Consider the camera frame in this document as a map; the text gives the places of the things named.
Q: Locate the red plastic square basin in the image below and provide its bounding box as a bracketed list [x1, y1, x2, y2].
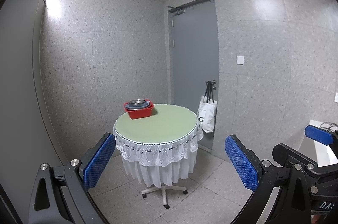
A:
[124, 99, 154, 119]

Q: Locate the large steel bowl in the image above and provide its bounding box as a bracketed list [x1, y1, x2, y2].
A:
[128, 99, 147, 105]

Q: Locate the blue square plate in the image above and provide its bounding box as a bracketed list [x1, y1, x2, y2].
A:
[124, 100, 150, 110]

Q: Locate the person's hand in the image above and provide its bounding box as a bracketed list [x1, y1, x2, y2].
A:
[311, 214, 326, 224]

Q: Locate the white tote bag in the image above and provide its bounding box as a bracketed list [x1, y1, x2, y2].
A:
[197, 84, 218, 133]

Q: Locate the round table white base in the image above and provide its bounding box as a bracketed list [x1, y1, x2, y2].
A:
[141, 185, 188, 209]

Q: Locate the green white lace tablecloth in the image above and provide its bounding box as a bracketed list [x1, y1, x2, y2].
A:
[113, 104, 203, 187]

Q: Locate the grey door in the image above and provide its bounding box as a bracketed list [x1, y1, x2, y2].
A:
[167, 0, 220, 150]

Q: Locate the door closer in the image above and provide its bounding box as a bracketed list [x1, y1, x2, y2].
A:
[167, 6, 185, 16]

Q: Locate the white wall switch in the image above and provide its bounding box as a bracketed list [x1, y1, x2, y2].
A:
[237, 56, 245, 65]

